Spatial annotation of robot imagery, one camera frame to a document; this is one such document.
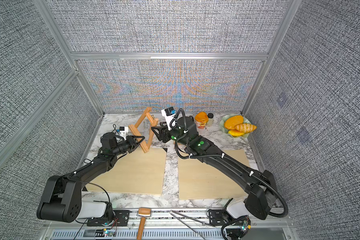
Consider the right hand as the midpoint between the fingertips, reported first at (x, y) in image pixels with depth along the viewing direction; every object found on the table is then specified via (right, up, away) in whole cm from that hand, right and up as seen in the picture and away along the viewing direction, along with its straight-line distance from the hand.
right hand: (155, 122), depth 67 cm
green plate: (+41, -1, +39) cm, 57 cm away
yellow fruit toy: (+50, -6, +36) cm, 61 cm away
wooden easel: (-1, +1, +1) cm, 2 cm away
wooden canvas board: (+23, -33, +18) cm, 44 cm away
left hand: (-7, -8, +15) cm, 18 cm away
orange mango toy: (+49, +2, +41) cm, 64 cm away
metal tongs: (+7, -46, +9) cm, 47 cm away
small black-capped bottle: (+33, +2, +39) cm, 51 cm away
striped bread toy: (+55, -3, +32) cm, 64 cm away
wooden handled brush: (-8, -45, +8) cm, 46 cm away
